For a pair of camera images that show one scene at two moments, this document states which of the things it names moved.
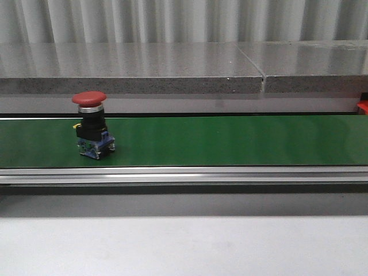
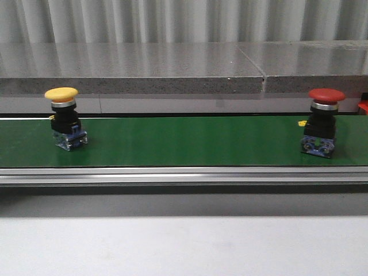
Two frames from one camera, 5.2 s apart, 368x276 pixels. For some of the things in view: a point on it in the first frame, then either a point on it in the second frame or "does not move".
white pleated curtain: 163,21 does not move
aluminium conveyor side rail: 186,175 does not move
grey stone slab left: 126,68 does not move
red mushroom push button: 94,139 to 319,131
